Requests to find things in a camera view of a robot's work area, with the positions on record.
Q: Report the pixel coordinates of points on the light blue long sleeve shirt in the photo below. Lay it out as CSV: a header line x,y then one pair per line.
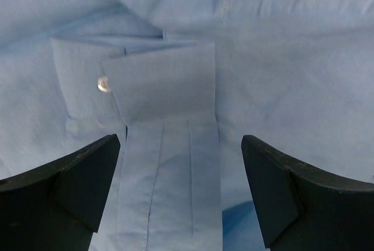
x,y
180,82

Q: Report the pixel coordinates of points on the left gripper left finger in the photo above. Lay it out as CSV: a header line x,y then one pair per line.
x,y
59,205

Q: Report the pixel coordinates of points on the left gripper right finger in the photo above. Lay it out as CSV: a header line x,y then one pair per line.
x,y
302,207

